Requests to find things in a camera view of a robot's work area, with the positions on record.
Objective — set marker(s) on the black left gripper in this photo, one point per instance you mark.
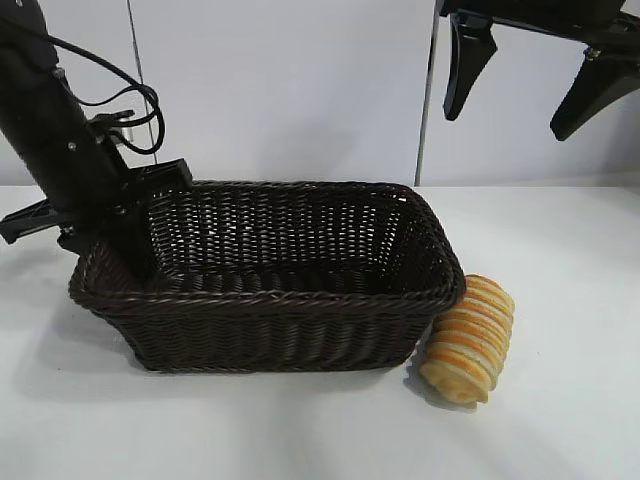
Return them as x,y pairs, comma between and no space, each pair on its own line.
60,150

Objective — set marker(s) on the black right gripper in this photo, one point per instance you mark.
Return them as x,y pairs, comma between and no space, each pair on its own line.
550,17

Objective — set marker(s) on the long striped spiral bread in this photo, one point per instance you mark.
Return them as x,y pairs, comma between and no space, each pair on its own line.
470,350

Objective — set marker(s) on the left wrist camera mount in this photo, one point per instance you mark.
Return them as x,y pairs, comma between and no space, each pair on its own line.
107,130

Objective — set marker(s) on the dark brown wicker basket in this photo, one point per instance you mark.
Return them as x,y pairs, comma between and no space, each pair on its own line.
280,330

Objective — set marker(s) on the grey vertical wall strip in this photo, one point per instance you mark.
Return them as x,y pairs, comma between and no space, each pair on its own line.
425,100

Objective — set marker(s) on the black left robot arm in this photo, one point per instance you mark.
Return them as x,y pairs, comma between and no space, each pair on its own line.
22,40

